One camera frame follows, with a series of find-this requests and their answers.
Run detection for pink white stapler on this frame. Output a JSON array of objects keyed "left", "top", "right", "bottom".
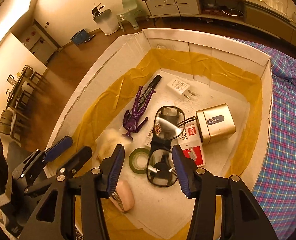
[{"left": 109, "top": 180, "right": 135, "bottom": 212}]

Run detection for gold metal tin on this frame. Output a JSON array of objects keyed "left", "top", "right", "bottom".
[{"left": 196, "top": 103, "right": 236, "bottom": 145}]

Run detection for green tape roll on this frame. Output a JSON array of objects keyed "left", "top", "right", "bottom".
[{"left": 128, "top": 148, "right": 149, "bottom": 174}]

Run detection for black marker pen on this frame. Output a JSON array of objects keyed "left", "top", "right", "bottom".
[{"left": 139, "top": 75, "right": 162, "bottom": 107}]

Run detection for white power adapter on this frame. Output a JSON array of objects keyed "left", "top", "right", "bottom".
[{"left": 167, "top": 77, "right": 196, "bottom": 100}]

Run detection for long grey tv cabinet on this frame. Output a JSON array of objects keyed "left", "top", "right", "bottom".
[{"left": 143, "top": 0, "right": 296, "bottom": 47}]

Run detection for dining chairs and table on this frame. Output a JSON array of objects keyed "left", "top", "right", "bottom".
[{"left": 0, "top": 64, "right": 44, "bottom": 144}]

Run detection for green plastic child chair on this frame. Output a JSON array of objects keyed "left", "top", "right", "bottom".
[{"left": 117, "top": 0, "right": 149, "bottom": 32}]

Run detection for white trash bin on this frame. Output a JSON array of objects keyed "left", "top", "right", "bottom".
[{"left": 92, "top": 3, "right": 120, "bottom": 36}]

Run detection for black safety glasses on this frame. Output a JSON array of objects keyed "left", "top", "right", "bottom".
[{"left": 146, "top": 106, "right": 196, "bottom": 187}]

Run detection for purple plastic figurine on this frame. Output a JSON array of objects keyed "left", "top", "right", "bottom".
[{"left": 123, "top": 86, "right": 156, "bottom": 141}]

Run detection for blue plaid cloth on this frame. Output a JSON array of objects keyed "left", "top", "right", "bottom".
[{"left": 227, "top": 37, "right": 296, "bottom": 240}]

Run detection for white foam box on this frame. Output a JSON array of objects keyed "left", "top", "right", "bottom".
[{"left": 47, "top": 29, "right": 277, "bottom": 239}]

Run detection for clear glass cups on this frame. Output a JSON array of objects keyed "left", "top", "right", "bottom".
[{"left": 263, "top": 0, "right": 288, "bottom": 15}]

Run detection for blue plastic crate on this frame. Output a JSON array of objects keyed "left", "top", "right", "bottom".
[{"left": 70, "top": 29, "right": 90, "bottom": 45}]

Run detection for red staples box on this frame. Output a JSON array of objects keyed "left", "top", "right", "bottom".
[{"left": 178, "top": 124, "right": 206, "bottom": 167}]

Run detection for small labelled glass tube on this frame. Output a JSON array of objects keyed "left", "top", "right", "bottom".
[{"left": 145, "top": 123, "right": 162, "bottom": 147}]

